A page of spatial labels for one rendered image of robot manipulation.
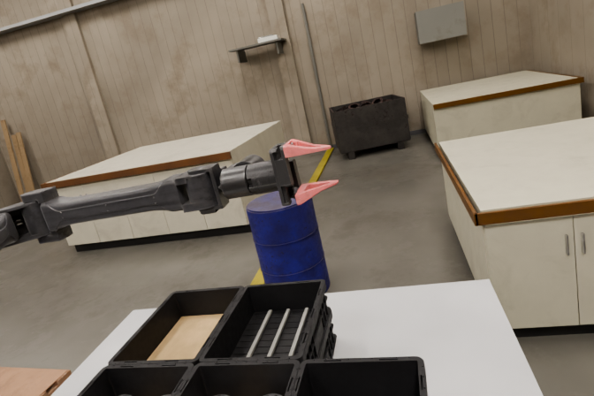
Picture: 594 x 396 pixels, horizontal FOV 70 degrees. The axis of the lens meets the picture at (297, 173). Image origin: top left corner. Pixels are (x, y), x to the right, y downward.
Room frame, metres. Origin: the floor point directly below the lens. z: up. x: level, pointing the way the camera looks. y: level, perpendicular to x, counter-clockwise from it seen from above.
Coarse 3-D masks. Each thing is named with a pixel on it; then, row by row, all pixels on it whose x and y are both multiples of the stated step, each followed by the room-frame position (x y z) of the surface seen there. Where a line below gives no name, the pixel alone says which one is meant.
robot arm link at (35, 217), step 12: (24, 204) 0.84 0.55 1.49; (36, 204) 0.85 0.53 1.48; (0, 216) 0.81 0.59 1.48; (12, 216) 0.87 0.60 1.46; (24, 216) 0.85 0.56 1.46; (36, 216) 0.85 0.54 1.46; (0, 228) 0.78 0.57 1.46; (12, 228) 0.82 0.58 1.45; (24, 228) 0.88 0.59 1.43; (36, 228) 0.84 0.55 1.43; (48, 228) 0.85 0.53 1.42; (0, 240) 0.75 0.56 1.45; (12, 240) 0.81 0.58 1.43; (24, 240) 0.84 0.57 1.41
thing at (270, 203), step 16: (272, 192) 3.23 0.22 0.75; (256, 208) 2.90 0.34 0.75; (272, 208) 2.82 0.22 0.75; (288, 208) 2.77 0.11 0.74; (304, 208) 2.83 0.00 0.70; (256, 224) 2.83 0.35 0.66; (272, 224) 2.77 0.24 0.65; (288, 224) 2.76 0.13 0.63; (304, 224) 2.81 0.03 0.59; (256, 240) 2.88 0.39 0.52; (272, 240) 2.78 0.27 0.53; (288, 240) 2.76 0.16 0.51; (304, 240) 2.79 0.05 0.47; (320, 240) 2.95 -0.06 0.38; (272, 256) 2.79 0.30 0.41; (288, 256) 2.76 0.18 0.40; (304, 256) 2.78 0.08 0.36; (320, 256) 2.88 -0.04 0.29; (272, 272) 2.81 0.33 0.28; (288, 272) 2.76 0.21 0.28; (304, 272) 2.77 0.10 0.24; (320, 272) 2.85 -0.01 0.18
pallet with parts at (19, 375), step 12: (0, 372) 2.49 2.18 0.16; (12, 372) 2.46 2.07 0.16; (24, 372) 2.43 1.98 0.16; (36, 372) 2.40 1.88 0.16; (48, 372) 2.37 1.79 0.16; (60, 372) 2.34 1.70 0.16; (0, 384) 2.36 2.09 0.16; (12, 384) 2.33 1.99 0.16; (24, 384) 2.30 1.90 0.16; (36, 384) 2.27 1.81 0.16; (48, 384) 2.25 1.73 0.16; (60, 384) 2.27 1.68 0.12
